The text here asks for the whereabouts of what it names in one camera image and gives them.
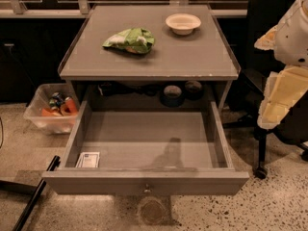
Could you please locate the clear plastic bin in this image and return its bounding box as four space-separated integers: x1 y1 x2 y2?
24 83 78 134

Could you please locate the black office chair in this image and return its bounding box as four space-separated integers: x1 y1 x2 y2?
227 0 308 179

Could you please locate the round floor drain cover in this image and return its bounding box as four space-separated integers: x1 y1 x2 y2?
138 196 167 225

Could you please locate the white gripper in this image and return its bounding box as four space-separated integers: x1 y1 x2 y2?
254 0 308 129

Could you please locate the orange soda can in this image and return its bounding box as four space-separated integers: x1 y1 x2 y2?
60 97 78 116

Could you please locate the grey top drawer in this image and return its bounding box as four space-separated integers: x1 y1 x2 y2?
42 101 249 195

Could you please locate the grey drawer cabinet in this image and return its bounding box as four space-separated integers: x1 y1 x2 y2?
57 4 242 114

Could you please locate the white paper bowl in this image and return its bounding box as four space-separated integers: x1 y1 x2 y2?
166 13 201 36

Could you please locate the blue green soda can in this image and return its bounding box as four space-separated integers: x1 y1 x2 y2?
49 92 64 108

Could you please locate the black metal stand leg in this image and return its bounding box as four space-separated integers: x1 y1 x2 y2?
0 155 62 231

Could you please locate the green chip bag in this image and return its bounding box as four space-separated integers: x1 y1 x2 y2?
102 28 155 55

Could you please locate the white packet in drawer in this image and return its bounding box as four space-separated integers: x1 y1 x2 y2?
76 152 100 167

